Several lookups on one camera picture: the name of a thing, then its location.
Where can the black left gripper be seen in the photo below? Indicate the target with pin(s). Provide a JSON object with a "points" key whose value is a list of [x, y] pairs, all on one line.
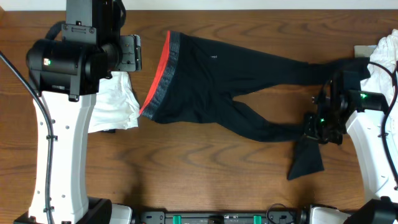
{"points": [[129, 48]]}

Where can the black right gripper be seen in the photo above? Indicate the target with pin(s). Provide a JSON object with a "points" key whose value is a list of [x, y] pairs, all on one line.
{"points": [[310, 134]]}

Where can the black leggings with red waistband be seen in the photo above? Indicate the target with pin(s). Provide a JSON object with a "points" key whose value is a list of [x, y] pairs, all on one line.
{"points": [[198, 79]]}

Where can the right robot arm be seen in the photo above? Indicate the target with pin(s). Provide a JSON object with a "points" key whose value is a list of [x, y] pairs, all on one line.
{"points": [[344, 108]]}

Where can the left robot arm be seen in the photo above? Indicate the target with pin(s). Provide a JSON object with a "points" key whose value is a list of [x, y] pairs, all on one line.
{"points": [[65, 70]]}

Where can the folded white garment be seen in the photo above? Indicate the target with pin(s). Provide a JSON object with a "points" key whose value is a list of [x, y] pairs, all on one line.
{"points": [[116, 106]]}

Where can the grey cloth piece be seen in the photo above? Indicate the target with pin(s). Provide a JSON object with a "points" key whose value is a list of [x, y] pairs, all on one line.
{"points": [[364, 50]]}

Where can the folded black garment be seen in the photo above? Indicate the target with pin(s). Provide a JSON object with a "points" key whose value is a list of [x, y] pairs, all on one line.
{"points": [[108, 131]]}

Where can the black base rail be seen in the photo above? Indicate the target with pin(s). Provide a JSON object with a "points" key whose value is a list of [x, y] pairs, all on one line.
{"points": [[276, 213]]}

